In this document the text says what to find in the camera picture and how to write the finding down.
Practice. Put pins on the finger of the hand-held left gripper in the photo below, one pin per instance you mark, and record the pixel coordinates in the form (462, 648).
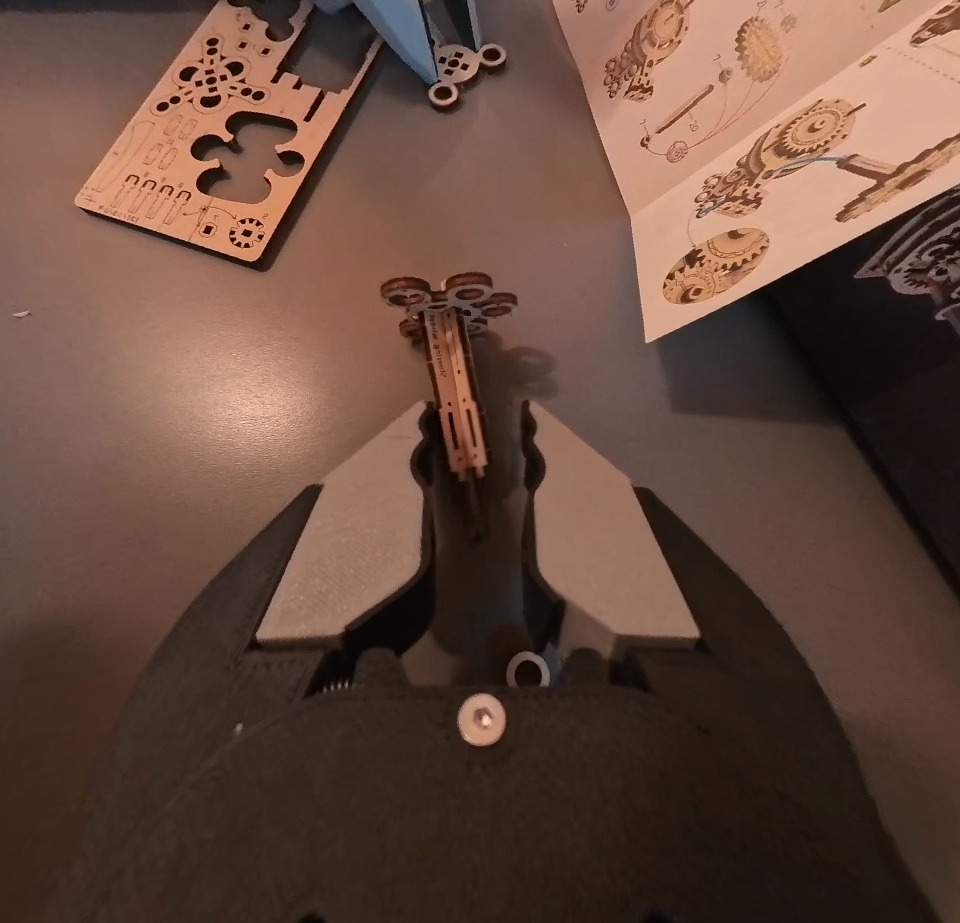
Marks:
(375, 0)
(457, 0)

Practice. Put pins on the laser-cut wooden parts sheet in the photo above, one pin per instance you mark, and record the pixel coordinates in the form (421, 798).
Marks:
(133, 169)

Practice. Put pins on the wooden axle assembly with rings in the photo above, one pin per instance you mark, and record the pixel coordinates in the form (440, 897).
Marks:
(454, 383)

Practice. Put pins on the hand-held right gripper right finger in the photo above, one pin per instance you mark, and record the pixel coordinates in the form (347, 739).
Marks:
(600, 555)

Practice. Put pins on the folded paper instruction sheet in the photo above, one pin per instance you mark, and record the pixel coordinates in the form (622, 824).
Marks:
(660, 210)

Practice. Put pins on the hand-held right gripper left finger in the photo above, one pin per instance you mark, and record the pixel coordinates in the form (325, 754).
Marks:
(352, 548)

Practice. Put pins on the black model kit box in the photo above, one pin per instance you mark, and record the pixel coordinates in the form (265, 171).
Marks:
(900, 353)

